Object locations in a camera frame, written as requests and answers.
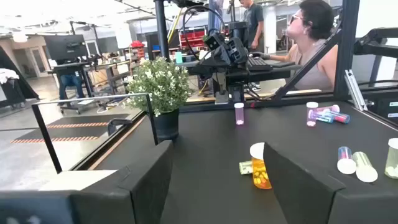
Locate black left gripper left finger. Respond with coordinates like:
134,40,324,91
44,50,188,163
0,139,174,224

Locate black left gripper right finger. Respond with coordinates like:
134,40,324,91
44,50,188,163
262,142,398,224

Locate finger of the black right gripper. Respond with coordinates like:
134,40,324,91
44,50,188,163
187,58,219,76
203,63,234,78

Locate pink pill bottle white cap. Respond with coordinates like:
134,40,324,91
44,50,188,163
316,104,341,113
234,102,246,126
306,101,319,128

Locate blue pill bottle red capsules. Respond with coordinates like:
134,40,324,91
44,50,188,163
330,111,351,124
336,146,358,175

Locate yellow pill bottle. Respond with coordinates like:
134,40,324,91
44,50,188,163
238,160,254,175

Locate black computer keyboard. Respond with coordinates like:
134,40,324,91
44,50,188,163
247,56,274,72

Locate red storage bins rack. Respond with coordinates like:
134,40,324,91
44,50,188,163
179,27,208,49

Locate person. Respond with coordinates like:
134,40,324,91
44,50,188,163
238,0,266,52
58,73,85,101
248,0,340,91

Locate artificial green plant black pot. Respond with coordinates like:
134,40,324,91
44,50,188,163
124,55,193,142

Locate black keyboard desk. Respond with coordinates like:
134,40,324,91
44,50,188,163
186,60,304,82

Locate orange pill bottle white cap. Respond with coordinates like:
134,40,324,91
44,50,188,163
249,142,273,190

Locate black pole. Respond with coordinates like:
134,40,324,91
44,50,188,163
154,0,171,62

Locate black table clamp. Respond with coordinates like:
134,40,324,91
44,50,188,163
107,117,134,137

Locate black table mat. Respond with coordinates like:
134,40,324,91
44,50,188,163
90,101,398,224

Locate black rolling desk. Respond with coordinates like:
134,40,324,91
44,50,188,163
46,60,97,114

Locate black computer monitor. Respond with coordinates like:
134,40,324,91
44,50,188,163
43,34,90,62

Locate black covered object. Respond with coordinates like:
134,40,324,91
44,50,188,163
0,46,40,108

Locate white cloth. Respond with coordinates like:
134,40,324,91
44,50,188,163
0,68,20,85

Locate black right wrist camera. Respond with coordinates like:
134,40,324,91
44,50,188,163
203,30,227,52

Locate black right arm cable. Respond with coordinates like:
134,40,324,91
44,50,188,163
182,5,226,62

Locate wooden shelf black metal frame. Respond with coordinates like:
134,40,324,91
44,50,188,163
30,92,160,191

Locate silver aluminium bracket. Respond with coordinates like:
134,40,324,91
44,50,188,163
343,68,369,112

